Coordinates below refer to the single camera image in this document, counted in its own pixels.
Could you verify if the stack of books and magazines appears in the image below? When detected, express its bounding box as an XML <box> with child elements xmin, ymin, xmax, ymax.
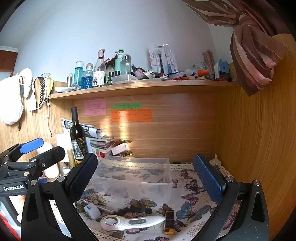
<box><xmin>60</xmin><ymin>117</ymin><xmax>117</xmax><ymax>158</ymax></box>

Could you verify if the orange sticky note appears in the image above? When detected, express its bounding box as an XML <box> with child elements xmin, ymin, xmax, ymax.
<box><xmin>111</xmin><ymin>108</ymin><xmax>152</xmax><ymax>122</ymax></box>

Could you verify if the teal tall bottle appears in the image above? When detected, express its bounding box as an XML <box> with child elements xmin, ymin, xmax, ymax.
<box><xmin>72</xmin><ymin>61</ymin><xmax>84</xmax><ymax>85</ymax></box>

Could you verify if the blue liquid glass bottle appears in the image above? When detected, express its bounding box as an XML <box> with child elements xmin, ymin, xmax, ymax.
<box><xmin>81</xmin><ymin>63</ymin><xmax>93</xmax><ymax>89</ymax></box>

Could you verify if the white fluffy cloth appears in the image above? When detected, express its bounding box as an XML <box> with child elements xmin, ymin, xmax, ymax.
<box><xmin>1</xmin><ymin>68</ymin><xmax>32</xmax><ymax>125</ymax></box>

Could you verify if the open box of gold items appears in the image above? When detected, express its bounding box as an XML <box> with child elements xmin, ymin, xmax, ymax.
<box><xmin>111</xmin><ymin>140</ymin><xmax>132</xmax><ymax>157</ymax></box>

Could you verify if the blue pencil sharpener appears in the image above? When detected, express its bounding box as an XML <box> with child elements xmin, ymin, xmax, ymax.
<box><xmin>214</xmin><ymin>59</ymin><xmax>230</xmax><ymax>80</ymax></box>

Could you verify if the clear bottle white label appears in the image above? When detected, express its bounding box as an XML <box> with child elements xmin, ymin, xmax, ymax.
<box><xmin>92</xmin><ymin>49</ymin><xmax>106</xmax><ymax>87</ymax></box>

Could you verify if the white blue power adapter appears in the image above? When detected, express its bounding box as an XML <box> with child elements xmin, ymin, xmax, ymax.
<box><xmin>84</xmin><ymin>203</ymin><xmax>102</xmax><ymax>219</ymax></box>

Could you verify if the dark wine bottle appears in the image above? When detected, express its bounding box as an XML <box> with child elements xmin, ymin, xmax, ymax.
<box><xmin>70</xmin><ymin>107</ymin><xmax>88</xmax><ymax>165</ymax></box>

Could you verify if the brown striped curtain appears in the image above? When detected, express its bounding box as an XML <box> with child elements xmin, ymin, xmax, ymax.
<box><xmin>185</xmin><ymin>0</ymin><xmax>290</xmax><ymax>96</ymax></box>

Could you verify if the clear plastic storage box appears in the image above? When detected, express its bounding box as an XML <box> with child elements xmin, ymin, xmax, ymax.
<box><xmin>90</xmin><ymin>156</ymin><xmax>173</xmax><ymax>202</ymax></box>

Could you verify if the mint green pump bottle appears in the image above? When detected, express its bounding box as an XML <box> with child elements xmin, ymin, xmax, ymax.
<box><xmin>114</xmin><ymin>49</ymin><xmax>125</xmax><ymax>76</ymax></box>

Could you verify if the toothbrush retail package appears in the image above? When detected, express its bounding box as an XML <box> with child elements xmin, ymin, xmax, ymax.
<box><xmin>149</xmin><ymin>44</ymin><xmax>179</xmax><ymax>75</ymax></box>

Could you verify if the green sticky note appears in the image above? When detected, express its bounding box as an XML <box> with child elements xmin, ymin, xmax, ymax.
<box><xmin>113</xmin><ymin>103</ymin><xmax>142</xmax><ymax>110</ymax></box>

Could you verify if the wooden shelf board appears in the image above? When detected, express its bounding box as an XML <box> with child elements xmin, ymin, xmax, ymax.
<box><xmin>50</xmin><ymin>79</ymin><xmax>239</xmax><ymax>100</ymax></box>

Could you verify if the butterfly print lace tablecloth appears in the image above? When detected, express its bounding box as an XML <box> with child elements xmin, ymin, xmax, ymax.
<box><xmin>74</xmin><ymin>164</ymin><xmax>217</xmax><ymax>240</ymax></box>

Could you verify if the white handheld massager device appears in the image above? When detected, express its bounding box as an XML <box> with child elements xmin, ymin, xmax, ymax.
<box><xmin>100</xmin><ymin>215</ymin><xmax>165</xmax><ymax>232</ymax></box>

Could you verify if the silver metal flashlight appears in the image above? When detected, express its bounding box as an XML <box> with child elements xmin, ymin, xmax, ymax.
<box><xmin>95</xmin><ymin>204</ymin><xmax>115</xmax><ymax>214</ymax></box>

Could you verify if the jar of wooden sticks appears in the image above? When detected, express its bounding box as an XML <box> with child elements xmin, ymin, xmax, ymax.
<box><xmin>202</xmin><ymin>49</ymin><xmax>215</xmax><ymax>74</ymax></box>

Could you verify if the pink sticky note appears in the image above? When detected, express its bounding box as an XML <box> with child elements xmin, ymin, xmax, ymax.
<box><xmin>84</xmin><ymin>99</ymin><xmax>106</xmax><ymax>116</ymax></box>

